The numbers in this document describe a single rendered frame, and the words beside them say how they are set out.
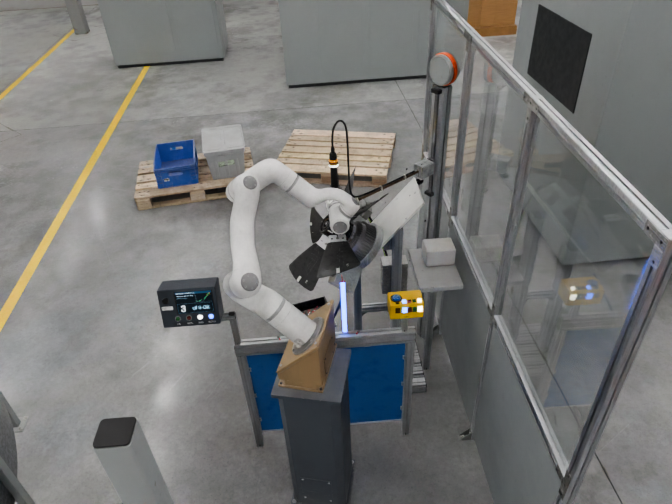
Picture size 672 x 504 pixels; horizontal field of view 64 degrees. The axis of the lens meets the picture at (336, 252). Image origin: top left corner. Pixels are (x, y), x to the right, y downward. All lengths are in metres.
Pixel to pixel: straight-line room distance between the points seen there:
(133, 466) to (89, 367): 3.36
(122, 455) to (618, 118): 3.75
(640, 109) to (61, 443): 4.21
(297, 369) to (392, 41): 6.41
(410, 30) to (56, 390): 6.32
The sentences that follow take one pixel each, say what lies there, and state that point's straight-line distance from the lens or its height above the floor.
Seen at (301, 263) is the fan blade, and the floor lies 1.01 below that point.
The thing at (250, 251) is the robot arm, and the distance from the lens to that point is 2.16.
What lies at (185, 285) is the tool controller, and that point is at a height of 1.25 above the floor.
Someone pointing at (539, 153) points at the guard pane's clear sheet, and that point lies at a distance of 2.09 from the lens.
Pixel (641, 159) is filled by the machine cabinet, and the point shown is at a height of 0.95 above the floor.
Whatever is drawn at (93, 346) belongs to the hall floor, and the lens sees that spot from 4.29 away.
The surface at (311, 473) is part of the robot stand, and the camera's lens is 2.87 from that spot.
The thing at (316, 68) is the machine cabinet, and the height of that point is 0.27.
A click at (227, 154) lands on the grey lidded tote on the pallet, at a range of 5.47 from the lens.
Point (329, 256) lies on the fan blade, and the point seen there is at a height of 1.17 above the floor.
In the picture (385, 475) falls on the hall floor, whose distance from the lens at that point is 3.24.
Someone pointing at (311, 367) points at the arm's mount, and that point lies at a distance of 2.27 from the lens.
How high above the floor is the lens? 2.79
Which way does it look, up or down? 37 degrees down
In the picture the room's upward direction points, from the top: 3 degrees counter-clockwise
